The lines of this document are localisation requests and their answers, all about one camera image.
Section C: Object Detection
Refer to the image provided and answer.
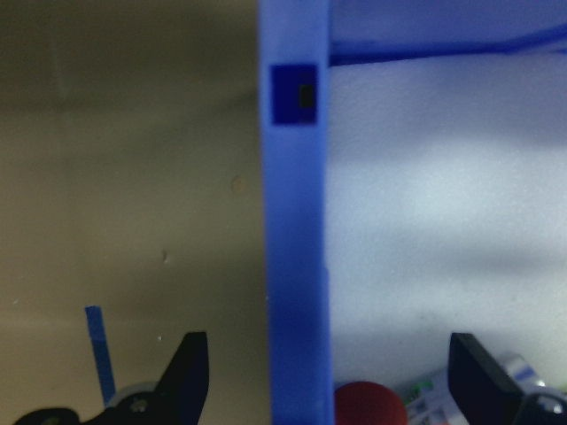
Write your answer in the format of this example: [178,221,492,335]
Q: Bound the red push button grey block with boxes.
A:
[334,375,457,425]

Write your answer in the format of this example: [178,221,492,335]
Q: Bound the small mixed parts in bin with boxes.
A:
[326,55,567,425]

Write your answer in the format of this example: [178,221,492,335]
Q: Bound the blue bin with buttons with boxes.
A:
[256,0,567,425]

